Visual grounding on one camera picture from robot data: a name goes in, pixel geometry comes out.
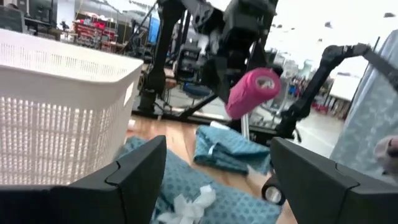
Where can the pink bandage roll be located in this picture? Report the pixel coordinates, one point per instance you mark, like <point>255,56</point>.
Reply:
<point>245,96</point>

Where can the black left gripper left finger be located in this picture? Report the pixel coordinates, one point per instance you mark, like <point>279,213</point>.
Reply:
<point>93,205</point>

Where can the blue lit screen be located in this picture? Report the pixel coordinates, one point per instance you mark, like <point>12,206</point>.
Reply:
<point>153,29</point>

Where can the pale patterned fabric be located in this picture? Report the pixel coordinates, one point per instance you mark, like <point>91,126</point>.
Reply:
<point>367,124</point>

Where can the white plastic laundry basket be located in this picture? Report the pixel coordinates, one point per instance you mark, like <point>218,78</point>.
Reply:
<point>62,93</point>

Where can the person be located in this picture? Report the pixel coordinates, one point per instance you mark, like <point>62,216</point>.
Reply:
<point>388,155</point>

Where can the blue patterned hospital gown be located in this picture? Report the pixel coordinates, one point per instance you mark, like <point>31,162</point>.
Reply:
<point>236,205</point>

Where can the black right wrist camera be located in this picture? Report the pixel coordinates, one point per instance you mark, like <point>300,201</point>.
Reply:
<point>248,18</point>

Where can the red storage shelf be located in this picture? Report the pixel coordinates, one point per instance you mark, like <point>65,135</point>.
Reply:
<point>93,32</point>

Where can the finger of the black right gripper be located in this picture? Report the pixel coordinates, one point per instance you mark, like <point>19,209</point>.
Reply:
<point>277,71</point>
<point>222,82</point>

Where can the blue patterned cloth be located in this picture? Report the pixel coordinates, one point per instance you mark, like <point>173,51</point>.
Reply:
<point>227,149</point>

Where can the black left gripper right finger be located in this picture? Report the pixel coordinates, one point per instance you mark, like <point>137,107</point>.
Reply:
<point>326,199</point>

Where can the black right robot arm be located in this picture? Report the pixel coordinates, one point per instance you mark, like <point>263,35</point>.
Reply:
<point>168,37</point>

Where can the silver frame bracket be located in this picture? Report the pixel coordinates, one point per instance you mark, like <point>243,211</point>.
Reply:
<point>245,127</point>

